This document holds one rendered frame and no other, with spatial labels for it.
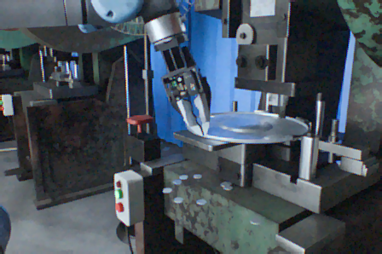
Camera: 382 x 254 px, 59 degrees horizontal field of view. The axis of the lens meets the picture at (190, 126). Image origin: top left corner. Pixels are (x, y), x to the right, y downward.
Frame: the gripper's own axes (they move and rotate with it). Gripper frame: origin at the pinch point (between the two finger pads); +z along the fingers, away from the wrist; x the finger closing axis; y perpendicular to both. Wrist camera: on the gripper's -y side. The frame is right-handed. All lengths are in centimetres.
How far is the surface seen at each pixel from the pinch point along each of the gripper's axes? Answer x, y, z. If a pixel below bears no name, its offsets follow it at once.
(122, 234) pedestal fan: -66, -79, 59
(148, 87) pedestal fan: -28, -89, -7
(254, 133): 10.6, -2.1, 5.1
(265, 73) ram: 17.1, -6.9, -6.3
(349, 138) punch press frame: 35.3, -20.9, 20.0
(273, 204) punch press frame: 9.7, 5.1, 19.2
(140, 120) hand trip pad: -19.1, -23.1, -2.6
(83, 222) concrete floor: -92, -93, 53
